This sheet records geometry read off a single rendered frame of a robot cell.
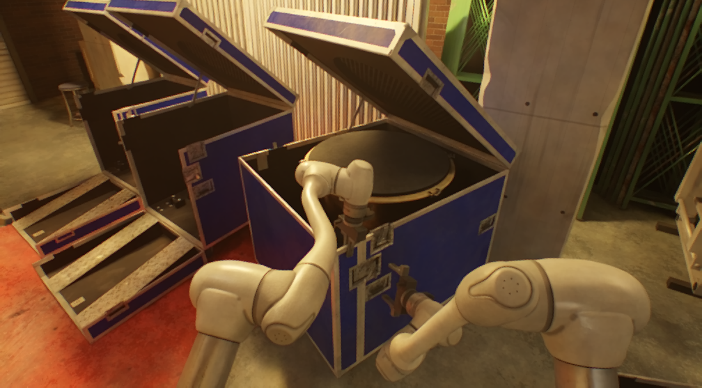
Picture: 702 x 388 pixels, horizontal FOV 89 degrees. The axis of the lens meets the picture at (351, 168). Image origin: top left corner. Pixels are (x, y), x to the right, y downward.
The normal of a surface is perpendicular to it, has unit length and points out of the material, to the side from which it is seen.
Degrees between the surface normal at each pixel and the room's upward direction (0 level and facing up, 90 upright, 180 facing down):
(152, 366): 0
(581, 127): 90
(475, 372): 0
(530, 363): 0
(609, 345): 56
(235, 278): 21
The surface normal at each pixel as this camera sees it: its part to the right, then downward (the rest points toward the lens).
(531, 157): -0.54, 0.40
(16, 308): 0.00, -0.88
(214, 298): -0.22, -0.42
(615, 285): 0.07, -0.59
